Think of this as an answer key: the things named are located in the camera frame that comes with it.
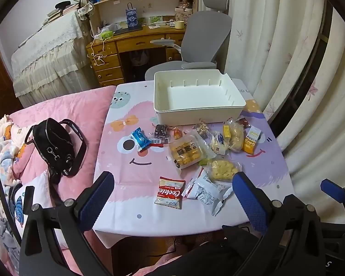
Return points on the green snack packet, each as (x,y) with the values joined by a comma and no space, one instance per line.
(202,162)

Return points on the white floral curtain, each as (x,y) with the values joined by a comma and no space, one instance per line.
(276,49)

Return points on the yellow label cake packet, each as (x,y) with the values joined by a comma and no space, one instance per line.
(234,138)

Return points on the white red-striped snack packet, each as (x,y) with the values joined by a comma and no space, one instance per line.
(194,185)

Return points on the brown-haired doll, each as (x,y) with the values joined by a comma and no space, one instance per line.
(185,1)

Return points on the brown wooden cabinet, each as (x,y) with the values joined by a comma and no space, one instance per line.
(0,86)

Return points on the green tissue box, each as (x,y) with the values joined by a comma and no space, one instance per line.
(106,35)

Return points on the yellow cup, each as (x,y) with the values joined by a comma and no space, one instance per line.
(179,24)

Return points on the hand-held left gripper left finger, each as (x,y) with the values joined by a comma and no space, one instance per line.
(97,198)

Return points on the red cookie packet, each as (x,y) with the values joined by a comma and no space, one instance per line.
(169,192)

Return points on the dark brownie packet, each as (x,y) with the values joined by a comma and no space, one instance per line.
(160,130)

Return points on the large yellow cookie bag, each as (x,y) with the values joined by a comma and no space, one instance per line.
(187,152)

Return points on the cartoon printed tablecloth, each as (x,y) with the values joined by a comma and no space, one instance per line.
(132,184)

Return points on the white plastic storage box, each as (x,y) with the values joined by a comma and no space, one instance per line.
(201,97)

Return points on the white blueberry bun packet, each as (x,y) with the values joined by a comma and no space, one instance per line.
(218,145)

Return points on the wooden bookshelf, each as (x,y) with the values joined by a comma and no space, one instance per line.
(161,3)

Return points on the clear yellow cracker bag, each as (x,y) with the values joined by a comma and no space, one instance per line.
(222,171)

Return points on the dark red snowflake packet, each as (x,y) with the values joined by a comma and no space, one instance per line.
(243,122)

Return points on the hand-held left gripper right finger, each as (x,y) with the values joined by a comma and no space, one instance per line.
(250,204)

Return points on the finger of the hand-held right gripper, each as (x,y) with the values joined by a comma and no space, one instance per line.
(333,191)

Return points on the white silver snack packet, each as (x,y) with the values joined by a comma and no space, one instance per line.
(215,197)

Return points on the cartoon printed blanket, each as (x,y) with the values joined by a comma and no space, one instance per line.
(0,149)

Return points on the small orange candy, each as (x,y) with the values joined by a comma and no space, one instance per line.
(177,133)

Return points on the white lace cover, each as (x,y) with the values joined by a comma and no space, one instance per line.
(46,51)

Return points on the blue snack packet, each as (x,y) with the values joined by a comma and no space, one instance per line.
(140,139)

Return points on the stack of books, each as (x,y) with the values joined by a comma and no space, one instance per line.
(60,13)

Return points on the blue gift bag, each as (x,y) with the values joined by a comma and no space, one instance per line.
(131,17)

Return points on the floral fabric bag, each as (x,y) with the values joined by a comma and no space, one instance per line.
(84,11)

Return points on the clear mixed nut packet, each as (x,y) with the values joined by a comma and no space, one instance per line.
(202,128)

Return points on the grey office chair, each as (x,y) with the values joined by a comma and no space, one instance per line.
(207,34)

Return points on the black handbag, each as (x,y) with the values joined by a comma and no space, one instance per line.
(54,141)

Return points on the pink quilt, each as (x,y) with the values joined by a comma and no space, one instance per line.
(74,106)

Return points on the wooden desk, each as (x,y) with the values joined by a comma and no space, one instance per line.
(138,41)

